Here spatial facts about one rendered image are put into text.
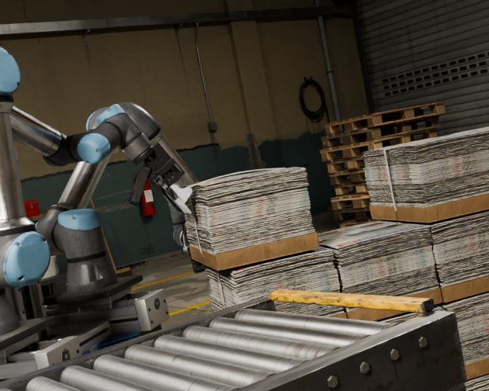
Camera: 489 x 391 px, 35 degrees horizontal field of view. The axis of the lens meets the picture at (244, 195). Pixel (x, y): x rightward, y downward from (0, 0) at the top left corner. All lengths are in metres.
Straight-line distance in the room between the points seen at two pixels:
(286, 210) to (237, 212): 0.13
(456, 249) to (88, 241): 1.05
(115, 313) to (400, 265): 0.81
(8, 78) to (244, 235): 0.71
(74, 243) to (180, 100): 7.47
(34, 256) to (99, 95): 7.46
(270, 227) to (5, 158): 0.70
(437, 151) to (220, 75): 7.94
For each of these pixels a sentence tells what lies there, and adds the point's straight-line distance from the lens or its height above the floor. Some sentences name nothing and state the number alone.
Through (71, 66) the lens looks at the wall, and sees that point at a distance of 9.09.
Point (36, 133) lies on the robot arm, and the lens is 2.04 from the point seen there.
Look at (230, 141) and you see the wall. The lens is 9.96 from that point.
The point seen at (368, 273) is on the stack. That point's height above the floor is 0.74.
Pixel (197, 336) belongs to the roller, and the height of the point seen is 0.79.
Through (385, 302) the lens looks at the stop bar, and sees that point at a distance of 1.40.
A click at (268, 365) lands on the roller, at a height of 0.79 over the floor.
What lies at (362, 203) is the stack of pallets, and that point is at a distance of 8.71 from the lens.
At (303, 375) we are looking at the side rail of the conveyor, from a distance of 1.11.
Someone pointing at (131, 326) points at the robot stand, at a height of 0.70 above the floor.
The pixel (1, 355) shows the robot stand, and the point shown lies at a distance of 1.83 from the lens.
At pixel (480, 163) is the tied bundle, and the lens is 2.29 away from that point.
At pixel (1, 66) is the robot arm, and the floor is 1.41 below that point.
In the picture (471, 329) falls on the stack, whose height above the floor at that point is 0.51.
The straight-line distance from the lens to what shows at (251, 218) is 2.01.
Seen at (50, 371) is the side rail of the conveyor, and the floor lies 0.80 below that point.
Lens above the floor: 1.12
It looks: 3 degrees down
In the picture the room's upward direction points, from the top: 11 degrees counter-clockwise
